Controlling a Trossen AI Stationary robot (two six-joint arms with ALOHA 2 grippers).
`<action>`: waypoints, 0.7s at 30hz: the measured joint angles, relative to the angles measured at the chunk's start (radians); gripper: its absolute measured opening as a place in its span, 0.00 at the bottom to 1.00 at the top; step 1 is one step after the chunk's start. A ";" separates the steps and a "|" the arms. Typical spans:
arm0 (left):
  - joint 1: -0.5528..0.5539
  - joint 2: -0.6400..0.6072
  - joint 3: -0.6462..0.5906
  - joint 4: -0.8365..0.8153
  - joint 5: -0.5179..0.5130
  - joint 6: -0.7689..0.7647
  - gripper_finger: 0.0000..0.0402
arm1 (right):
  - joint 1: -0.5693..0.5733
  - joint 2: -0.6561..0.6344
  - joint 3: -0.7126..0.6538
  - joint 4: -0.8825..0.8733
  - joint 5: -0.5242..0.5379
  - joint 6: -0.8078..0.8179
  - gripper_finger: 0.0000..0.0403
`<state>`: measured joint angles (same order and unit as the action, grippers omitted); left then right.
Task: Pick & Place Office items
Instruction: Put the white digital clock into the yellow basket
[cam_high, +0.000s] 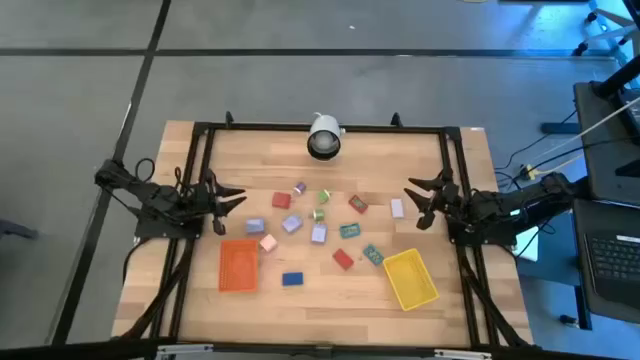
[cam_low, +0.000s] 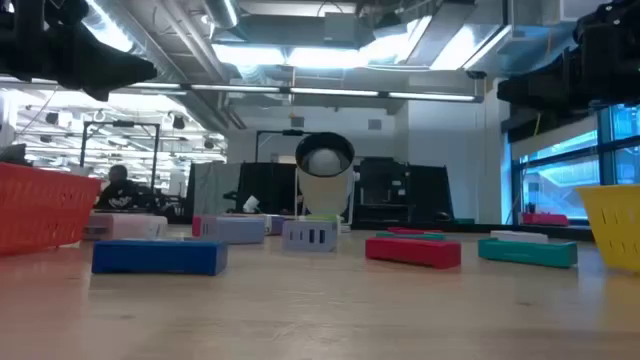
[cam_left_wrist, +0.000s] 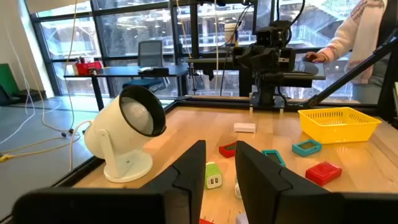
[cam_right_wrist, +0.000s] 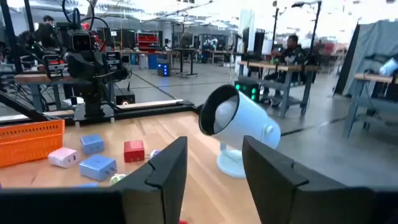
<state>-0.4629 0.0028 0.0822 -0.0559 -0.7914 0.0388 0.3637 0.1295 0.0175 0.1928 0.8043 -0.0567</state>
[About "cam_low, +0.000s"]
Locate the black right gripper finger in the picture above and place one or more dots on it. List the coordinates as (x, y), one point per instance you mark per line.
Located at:
(567, 65)
(530, 92)

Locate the pink wall charger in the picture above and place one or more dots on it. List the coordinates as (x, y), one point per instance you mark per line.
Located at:
(130, 227)

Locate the small white box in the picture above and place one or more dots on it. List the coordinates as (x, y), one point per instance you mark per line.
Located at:
(519, 236)

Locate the teal staple box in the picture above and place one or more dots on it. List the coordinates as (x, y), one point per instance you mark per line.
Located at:
(527, 255)
(410, 235)

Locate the red wall charger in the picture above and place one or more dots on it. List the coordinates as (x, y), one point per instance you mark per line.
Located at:
(197, 226)

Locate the blue staple box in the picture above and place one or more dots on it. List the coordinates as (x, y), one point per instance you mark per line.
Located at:
(160, 257)

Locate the red staple box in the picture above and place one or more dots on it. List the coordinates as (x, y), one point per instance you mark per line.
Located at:
(415, 230)
(413, 254)

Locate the bluish lavender wall charger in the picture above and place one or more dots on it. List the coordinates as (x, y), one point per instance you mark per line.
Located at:
(235, 231)

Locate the small green charger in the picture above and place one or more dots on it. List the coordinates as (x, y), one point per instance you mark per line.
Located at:
(320, 218)

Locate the lavender multi-port charger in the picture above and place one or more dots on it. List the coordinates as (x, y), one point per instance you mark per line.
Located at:
(300, 239)

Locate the person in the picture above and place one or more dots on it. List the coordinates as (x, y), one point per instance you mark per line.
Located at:
(122, 192)

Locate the red bin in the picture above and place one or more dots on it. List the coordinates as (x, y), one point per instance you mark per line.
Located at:
(545, 219)

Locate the orange plastic basket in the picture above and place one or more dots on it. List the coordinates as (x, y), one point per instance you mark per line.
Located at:
(40, 215)

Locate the grey curtain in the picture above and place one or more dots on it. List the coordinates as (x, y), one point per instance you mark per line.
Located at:
(212, 187)

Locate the black round object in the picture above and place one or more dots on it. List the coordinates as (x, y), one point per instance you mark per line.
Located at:
(442, 216)

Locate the yellow plastic basket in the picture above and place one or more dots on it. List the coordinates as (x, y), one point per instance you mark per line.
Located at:
(617, 235)

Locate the small white device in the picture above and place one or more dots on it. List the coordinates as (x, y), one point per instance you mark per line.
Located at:
(251, 204)

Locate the black curtain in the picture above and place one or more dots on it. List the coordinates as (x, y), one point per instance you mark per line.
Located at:
(270, 185)

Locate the grey ceiling unit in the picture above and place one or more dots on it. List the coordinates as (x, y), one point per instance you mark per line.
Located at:
(342, 29)

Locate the long ceiling light strip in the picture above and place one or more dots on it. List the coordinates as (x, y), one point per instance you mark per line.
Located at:
(330, 92)

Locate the black gantry frame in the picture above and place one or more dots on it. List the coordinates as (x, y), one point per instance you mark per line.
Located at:
(292, 132)
(122, 123)

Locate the silver ventilation duct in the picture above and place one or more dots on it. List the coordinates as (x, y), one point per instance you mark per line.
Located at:
(220, 12)

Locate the black table frame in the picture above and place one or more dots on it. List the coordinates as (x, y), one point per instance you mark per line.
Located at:
(465, 227)

